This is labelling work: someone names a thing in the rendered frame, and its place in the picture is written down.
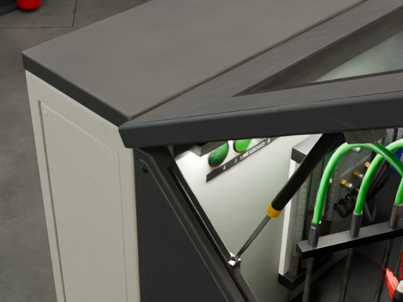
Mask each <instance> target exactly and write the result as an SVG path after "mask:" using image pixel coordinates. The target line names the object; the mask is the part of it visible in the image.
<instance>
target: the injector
mask: <svg viewBox="0 0 403 302"><path fill-rule="evenodd" d="M399 284H400V283H398V284H396V286H395V291H394V294H393V299H392V302H403V292H401V291H400V290H399V289H398V285H399Z"/></svg>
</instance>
